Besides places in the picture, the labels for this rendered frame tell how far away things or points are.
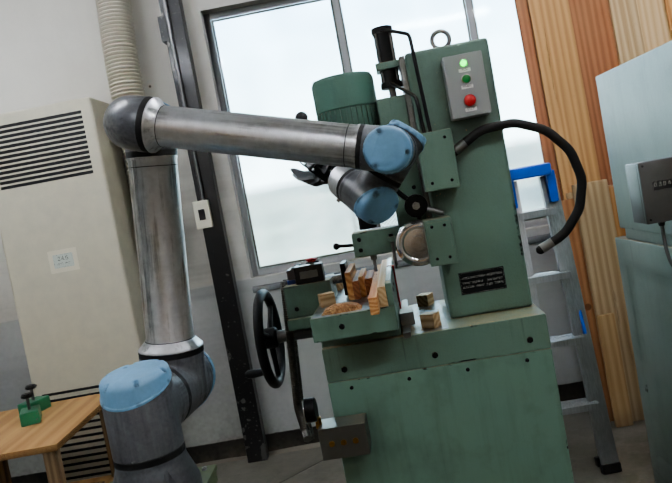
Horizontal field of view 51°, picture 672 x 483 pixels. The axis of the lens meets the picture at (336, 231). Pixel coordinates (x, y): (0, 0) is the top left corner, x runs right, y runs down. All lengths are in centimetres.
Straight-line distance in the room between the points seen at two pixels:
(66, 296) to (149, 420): 189
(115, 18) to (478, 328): 228
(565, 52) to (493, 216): 160
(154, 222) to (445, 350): 79
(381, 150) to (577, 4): 226
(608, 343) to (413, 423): 150
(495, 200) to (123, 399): 105
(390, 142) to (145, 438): 77
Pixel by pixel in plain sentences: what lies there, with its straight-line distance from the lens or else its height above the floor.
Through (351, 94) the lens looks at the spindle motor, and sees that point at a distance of 194.
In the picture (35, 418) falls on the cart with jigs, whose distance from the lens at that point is 303.
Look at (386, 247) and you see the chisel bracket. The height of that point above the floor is 102.
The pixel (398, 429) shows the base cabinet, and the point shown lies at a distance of 189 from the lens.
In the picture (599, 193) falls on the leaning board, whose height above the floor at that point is 99.
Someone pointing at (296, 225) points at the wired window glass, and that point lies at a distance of 345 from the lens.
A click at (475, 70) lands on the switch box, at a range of 187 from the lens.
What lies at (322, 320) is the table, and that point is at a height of 89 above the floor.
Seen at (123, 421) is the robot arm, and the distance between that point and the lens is 153.
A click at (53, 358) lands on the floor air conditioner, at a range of 344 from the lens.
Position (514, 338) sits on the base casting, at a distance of 185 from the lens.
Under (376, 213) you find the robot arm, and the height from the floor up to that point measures 113.
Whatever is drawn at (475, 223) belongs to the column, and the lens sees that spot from 191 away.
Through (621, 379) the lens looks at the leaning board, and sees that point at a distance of 327.
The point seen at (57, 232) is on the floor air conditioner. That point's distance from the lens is 334.
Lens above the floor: 119
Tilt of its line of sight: 3 degrees down
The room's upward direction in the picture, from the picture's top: 10 degrees counter-clockwise
